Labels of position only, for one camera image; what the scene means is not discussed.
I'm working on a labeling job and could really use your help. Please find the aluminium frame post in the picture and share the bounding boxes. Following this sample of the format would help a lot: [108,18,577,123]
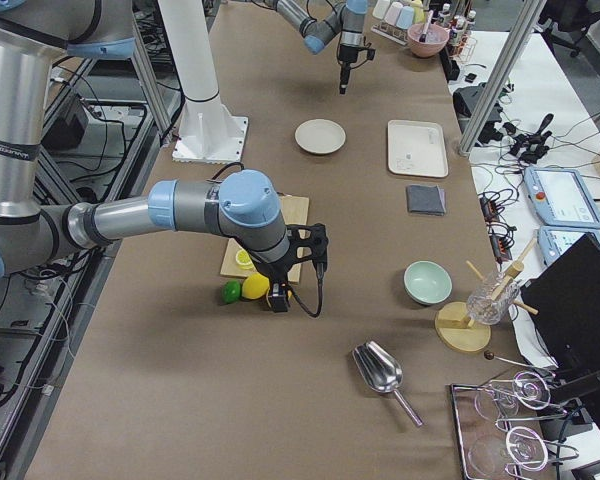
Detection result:
[458,0,546,157]

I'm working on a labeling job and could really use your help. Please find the pink mixing bowl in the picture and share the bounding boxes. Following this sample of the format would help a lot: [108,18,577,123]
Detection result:
[407,23,449,58]

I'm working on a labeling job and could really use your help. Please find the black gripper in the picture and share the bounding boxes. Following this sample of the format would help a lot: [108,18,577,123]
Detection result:
[337,44,375,95]
[264,223,329,314]

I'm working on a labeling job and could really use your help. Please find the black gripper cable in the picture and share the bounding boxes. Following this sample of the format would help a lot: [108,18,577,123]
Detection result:
[289,249,330,319]

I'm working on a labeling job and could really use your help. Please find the wooden cup drying stand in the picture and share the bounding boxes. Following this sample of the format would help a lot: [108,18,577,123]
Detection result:
[435,237,538,353]

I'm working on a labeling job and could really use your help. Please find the white cup rack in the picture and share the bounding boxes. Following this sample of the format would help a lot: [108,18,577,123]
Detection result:
[371,0,428,41]

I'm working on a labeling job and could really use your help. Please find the lemon slice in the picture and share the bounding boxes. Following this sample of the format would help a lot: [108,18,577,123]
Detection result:
[234,249,253,269]

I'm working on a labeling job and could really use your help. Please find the grey folded cloth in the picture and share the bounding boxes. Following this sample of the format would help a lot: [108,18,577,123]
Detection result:
[406,184,446,216]

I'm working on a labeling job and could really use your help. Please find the wire glass rack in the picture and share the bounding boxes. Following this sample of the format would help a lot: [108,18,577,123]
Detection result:
[449,370,579,479]

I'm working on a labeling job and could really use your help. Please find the round cream plate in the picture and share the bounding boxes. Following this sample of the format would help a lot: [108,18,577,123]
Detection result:
[294,119,346,155]

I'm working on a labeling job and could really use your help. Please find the mint green bowl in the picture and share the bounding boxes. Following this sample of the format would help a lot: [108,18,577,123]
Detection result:
[403,261,452,306]

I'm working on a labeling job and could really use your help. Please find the whole yellow lemon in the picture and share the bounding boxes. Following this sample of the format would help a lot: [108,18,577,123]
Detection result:
[241,273,270,300]

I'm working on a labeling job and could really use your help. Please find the clear glass cup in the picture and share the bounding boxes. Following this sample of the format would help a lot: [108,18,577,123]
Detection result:
[467,271,520,325]

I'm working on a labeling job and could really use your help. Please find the cream rectangular tray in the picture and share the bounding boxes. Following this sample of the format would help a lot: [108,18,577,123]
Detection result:
[387,120,449,178]

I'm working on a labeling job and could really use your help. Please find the green lime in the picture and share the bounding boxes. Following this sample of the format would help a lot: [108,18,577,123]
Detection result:
[221,280,242,304]

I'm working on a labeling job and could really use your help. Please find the steel metal scoop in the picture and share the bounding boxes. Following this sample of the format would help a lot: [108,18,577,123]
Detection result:
[352,341,423,427]

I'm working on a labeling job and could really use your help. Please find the blue teach pendant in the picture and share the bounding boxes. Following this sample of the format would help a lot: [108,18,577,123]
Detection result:
[537,226,589,266]
[523,167,600,230]

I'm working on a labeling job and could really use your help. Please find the bamboo cutting board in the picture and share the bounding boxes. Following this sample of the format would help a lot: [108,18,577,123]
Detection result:
[220,195,310,279]

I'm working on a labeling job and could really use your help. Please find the black monitor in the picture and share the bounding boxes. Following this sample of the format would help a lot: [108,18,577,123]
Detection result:
[522,234,600,372]

